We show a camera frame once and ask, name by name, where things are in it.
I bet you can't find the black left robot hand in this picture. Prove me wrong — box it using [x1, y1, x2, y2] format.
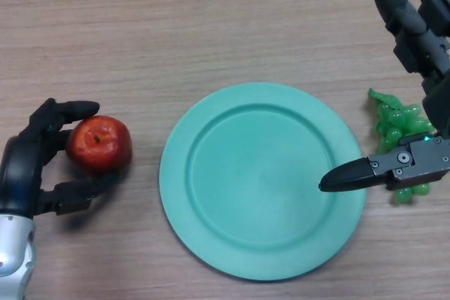
[0, 98, 122, 219]

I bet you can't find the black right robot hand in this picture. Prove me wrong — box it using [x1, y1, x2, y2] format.
[318, 0, 450, 194]

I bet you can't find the red apple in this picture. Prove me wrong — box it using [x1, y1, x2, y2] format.
[65, 115, 134, 174]

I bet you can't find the green round plate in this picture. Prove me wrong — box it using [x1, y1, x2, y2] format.
[158, 81, 366, 282]

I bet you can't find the green grape bunch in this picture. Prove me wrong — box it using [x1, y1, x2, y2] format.
[367, 88, 437, 206]

